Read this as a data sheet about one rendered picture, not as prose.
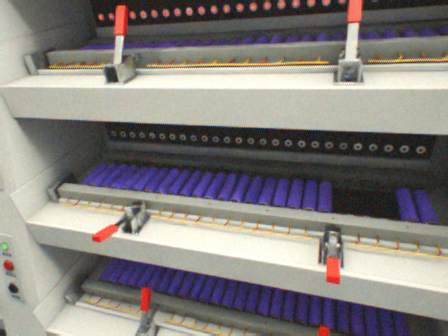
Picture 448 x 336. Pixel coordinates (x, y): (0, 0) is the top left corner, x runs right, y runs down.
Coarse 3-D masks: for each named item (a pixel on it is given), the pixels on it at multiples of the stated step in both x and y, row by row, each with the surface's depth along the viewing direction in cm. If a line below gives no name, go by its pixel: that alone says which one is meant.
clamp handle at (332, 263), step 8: (336, 240) 35; (328, 248) 35; (336, 248) 35; (328, 256) 33; (336, 256) 33; (328, 264) 31; (336, 264) 31; (328, 272) 30; (336, 272) 30; (328, 280) 29; (336, 280) 29
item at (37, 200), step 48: (144, 144) 58; (48, 192) 51; (432, 192) 45; (48, 240) 49; (144, 240) 42; (192, 240) 41; (240, 240) 40; (288, 240) 40; (288, 288) 39; (336, 288) 36; (384, 288) 34; (432, 288) 32
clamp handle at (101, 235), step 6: (126, 210) 43; (132, 216) 43; (120, 222) 41; (126, 222) 42; (108, 228) 39; (114, 228) 39; (96, 234) 37; (102, 234) 37; (108, 234) 38; (96, 240) 37; (102, 240) 37
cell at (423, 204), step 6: (414, 192) 43; (420, 192) 42; (426, 192) 42; (414, 198) 42; (420, 198) 41; (426, 198) 41; (420, 204) 41; (426, 204) 40; (432, 204) 41; (420, 210) 40; (426, 210) 39; (432, 210) 39; (420, 216) 39; (426, 216) 38; (432, 216) 38; (426, 222) 38; (432, 222) 38; (438, 222) 38
